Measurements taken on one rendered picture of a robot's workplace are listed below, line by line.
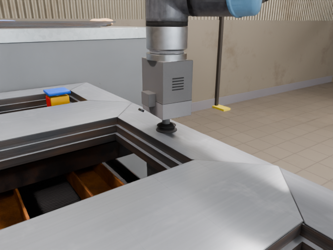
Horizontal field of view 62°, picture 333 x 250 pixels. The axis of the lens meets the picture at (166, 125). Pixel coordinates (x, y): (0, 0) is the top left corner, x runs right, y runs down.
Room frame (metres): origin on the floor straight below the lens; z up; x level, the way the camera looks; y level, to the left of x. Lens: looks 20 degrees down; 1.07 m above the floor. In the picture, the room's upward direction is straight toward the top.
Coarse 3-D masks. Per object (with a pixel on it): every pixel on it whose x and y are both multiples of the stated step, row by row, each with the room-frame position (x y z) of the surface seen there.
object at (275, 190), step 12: (216, 168) 0.37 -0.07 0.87; (228, 168) 0.37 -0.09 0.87; (240, 168) 0.37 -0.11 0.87; (252, 168) 0.37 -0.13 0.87; (240, 180) 0.33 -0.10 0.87; (252, 180) 0.33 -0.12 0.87; (264, 180) 0.33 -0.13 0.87; (276, 180) 0.33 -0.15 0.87; (252, 192) 0.30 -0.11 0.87; (264, 192) 0.30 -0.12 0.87; (276, 192) 0.30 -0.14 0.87; (288, 192) 0.30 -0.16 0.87; (276, 204) 0.28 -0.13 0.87; (288, 204) 0.28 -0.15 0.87; (300, 216) 0.26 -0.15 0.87
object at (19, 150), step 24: (24, 96) 0.80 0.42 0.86; (72, 96) 0.86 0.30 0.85; (120, 120) 0.59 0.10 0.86; (0, 144) 0.47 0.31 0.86; (24, 144) 0.49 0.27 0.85; (48, 144) 0.51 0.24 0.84; (72, 144) 0.53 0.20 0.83; (96, 144) 0.56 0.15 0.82; (144, 144) 0.50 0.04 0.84; (0, 168) 0.45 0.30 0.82; (168, 168) 0.43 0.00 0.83; (288, 240) 0.23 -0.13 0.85; (312, 240) 0.24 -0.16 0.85
